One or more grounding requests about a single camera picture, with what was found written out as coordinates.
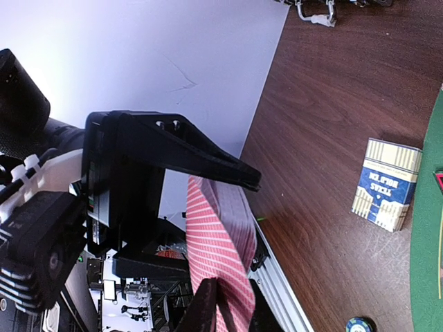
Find gold card deck box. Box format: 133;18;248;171
351;138;422;232

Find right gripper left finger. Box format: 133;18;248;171
175;278;217;332

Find black red triangle token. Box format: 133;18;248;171
433;168;443;192

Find green round poker mat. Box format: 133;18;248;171
410;89;442;331

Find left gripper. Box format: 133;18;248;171
1;111;190;313

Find red playing card deck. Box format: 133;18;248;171
200;178;257;273

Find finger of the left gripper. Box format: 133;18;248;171
117;111;262;192

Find black poker chip case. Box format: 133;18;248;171
278;0;393;28

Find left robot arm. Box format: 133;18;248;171
1;49;261;315

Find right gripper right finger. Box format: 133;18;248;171
248;279;284;332

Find green blue chip stack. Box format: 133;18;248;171
345;316;377;332

